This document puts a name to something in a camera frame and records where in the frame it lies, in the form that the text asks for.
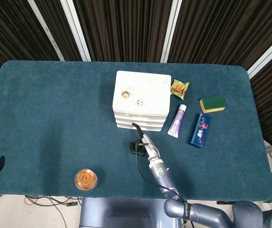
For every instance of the dark brown pleated curtain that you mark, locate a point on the dark brown pleated curtain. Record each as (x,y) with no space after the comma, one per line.
(126,23)

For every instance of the teal velvet table cloth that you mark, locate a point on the teal velvet table cloth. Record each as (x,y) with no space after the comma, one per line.
(55,118)

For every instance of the white plastic drawer cabinet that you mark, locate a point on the white plastic drawer cabinet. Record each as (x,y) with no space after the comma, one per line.
(142,95)

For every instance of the green yellow snack packet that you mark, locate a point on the green yellow snack packet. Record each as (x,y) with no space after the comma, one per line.
(179,89)

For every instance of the clear jar of rubber bands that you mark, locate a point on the clear jar of rubber bands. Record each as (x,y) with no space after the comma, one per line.
(86,179)

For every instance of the purple white toothpaste tube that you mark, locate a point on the purple white toothpaste tube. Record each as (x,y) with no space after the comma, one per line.
(177,122)

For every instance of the thin white frame post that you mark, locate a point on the thin white frame post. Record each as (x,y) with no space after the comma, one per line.
(46,31)

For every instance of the green yellow sponge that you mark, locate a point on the green yellow sponge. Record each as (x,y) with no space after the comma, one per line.
(212,103)

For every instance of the dark blue patterned box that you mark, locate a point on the dark blue patterned box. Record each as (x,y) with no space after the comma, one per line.
(199,130)

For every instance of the small white dotted ball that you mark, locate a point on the small white dotted ball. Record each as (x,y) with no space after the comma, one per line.
(140,103)

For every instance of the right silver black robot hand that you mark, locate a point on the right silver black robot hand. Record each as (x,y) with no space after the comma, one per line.
(151,147)

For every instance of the black bar under table edge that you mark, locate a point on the black bar under table edge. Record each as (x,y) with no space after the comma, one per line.
(224,202)

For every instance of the wide white frame post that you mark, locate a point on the wide white frame post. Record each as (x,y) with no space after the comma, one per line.
(171,31)
(76,31)
(269,51)

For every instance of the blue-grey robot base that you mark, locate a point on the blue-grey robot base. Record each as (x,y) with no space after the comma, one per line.
(121,213)

